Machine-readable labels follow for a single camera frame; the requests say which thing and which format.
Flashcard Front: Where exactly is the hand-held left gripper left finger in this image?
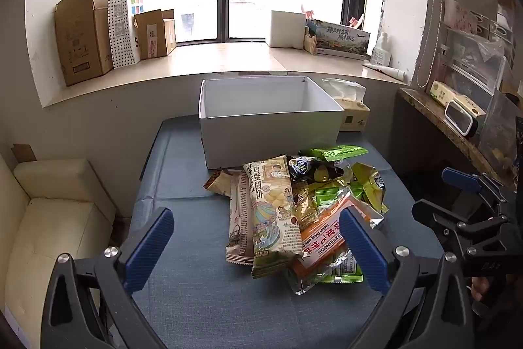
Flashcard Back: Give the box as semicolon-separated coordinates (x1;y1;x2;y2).
41;207;176;349

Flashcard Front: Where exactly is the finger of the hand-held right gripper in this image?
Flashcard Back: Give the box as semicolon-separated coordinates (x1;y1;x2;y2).
441;167;507;211
412;199;511;277

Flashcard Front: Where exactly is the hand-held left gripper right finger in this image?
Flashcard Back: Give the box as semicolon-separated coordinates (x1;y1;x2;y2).
338;207;475;349

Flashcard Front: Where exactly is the orange cake packet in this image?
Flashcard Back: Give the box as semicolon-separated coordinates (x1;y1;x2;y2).
284;187;387;294

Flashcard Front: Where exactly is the white cardboard box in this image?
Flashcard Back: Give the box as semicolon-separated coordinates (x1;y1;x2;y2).
199;77;345;170

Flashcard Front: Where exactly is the person's right hand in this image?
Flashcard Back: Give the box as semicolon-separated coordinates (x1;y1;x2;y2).
469;275;492;303

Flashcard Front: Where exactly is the white digital clock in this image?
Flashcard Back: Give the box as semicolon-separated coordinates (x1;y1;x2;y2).
443;96;487;138

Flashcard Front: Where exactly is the brown stone shelf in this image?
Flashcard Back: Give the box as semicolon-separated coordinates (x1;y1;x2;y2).
398;87;515;186

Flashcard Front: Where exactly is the yellow-green snack packet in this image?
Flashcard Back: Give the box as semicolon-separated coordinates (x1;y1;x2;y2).
351;162;389;215

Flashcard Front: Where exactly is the yellow black snack packet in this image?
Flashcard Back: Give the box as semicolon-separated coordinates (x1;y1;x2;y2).
306;163;354;190

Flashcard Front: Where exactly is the green white small box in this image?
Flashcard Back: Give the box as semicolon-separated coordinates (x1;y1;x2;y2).
429;80;460;106

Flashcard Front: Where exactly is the beige sketch-print snack packet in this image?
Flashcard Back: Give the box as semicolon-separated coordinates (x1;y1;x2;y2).
226;169;256;265

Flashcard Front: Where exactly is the brown snack packet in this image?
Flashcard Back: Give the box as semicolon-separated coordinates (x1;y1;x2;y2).
203;168;235;198

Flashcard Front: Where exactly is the light green snack packet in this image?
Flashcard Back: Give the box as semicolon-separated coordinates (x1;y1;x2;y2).
300;145;369;162

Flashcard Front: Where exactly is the illustrated tall biscuit packet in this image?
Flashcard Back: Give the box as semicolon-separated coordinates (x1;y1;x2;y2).
243;155;305;279

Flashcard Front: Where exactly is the cream sofa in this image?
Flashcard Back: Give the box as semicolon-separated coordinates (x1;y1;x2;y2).
0;153;117;333

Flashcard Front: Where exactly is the dark blue snack packet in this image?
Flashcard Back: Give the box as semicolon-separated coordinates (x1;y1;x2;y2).
286;155;328;182

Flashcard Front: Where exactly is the clear plastic container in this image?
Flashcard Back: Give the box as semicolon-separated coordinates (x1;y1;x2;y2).
439;28;507;110

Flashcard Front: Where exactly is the brown tissue box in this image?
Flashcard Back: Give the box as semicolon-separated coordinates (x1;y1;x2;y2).
323;78;371;132

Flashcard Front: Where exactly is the white tube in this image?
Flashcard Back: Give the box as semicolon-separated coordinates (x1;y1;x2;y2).
362;63;409;84

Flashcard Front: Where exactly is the white plastic bottle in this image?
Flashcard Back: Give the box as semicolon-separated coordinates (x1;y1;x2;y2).
371;33;392;66

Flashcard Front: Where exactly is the white small drawer unit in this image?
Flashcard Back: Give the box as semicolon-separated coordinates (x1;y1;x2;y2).
476;16;515;57

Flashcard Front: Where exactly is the flat cardboard piece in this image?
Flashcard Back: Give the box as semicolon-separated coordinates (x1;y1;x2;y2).
11;144;37;162

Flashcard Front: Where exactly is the pink white box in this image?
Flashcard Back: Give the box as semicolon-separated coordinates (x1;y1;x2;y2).
443;0;479;31

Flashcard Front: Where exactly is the grey stitched bag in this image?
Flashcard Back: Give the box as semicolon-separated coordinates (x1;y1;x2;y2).
411;0;450;90

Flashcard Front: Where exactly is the landscape printed box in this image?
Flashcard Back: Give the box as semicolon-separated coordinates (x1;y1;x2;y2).
314;20;372;61

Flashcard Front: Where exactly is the small brown paper bag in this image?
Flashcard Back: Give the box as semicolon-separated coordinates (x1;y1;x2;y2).
304;26;318;55

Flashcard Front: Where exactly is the small brown cardboard box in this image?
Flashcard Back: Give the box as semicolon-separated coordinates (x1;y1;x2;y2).
133;9;177;60

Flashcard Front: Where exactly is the white polka-dot paper bag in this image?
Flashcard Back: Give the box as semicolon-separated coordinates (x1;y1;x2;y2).
107;0;158;69

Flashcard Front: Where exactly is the large brown cardboard box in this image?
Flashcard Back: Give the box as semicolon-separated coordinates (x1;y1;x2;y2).
54;0;114;87

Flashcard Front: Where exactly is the white foam box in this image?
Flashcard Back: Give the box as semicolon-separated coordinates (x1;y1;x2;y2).
266;9;308;48

